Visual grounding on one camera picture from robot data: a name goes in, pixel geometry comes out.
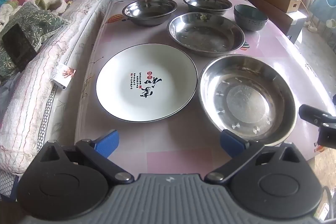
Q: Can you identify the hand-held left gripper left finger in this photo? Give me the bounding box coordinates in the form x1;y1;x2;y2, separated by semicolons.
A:
39;129;135;185

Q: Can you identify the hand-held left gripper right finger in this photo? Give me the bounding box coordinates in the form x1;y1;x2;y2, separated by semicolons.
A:
205;129;302;185

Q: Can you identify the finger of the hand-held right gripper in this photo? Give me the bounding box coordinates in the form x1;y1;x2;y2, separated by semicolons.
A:
299;104;336;147

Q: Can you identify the large steel bowl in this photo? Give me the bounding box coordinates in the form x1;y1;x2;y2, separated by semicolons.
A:
198;54;298;147

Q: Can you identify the white calligraphy plate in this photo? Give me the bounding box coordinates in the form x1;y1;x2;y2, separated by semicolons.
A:
96;43;198;123

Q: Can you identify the shallow steel plate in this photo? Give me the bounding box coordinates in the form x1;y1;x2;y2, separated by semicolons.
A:
167;12;245;57

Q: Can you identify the teal ceramic bowl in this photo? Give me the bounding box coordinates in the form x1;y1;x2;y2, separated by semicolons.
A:
234;4;269;32

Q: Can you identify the small steel bowl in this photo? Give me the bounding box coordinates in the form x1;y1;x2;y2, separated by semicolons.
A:
122;0;177;27
183;0;233;16

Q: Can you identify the small printed card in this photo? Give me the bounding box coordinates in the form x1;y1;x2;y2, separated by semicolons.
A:
52;63;77;88

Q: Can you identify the white quilted blanket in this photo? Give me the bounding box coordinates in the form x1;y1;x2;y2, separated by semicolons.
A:
0;27;90;174

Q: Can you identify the large brown grey carton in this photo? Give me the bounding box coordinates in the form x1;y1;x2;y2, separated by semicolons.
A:
244;0;307;43

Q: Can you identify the white mattress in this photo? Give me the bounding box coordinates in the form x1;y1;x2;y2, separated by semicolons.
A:
0;0;125;188

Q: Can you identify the pile of bedding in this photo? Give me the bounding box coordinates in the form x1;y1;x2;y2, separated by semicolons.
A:
0;1;69;80

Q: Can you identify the white fluffy cloth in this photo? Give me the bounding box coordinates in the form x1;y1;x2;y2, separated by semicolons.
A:
34;0;67;14

